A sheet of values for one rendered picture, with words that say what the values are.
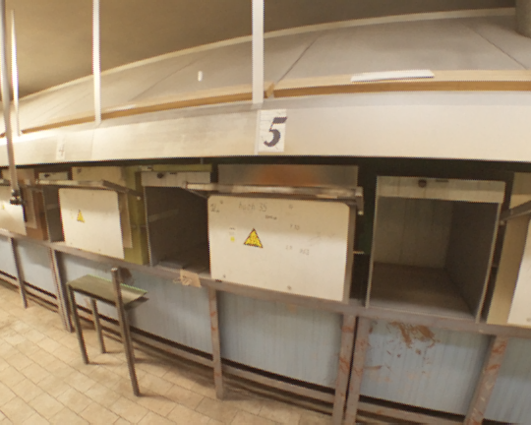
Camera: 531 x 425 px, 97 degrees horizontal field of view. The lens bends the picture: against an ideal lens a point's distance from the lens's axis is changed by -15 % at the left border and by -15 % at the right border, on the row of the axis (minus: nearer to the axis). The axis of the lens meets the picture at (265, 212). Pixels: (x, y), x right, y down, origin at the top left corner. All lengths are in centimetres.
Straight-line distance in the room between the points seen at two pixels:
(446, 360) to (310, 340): 65
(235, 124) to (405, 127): 54
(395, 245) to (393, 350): 66
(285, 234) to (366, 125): 53
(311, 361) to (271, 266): 65
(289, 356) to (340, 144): 118
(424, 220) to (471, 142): 100
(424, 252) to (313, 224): 96
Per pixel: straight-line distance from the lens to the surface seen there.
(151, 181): 160
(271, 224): 113
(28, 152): 208
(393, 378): 161
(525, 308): 127
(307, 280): 116
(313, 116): 89
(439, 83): 94
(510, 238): 129
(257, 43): 104
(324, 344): 153
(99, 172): 190
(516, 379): 169
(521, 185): 127
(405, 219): 180
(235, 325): 166
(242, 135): 95
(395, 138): 85
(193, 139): 106
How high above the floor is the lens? 148
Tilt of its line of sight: 11 degrees down
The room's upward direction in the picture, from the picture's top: straight up
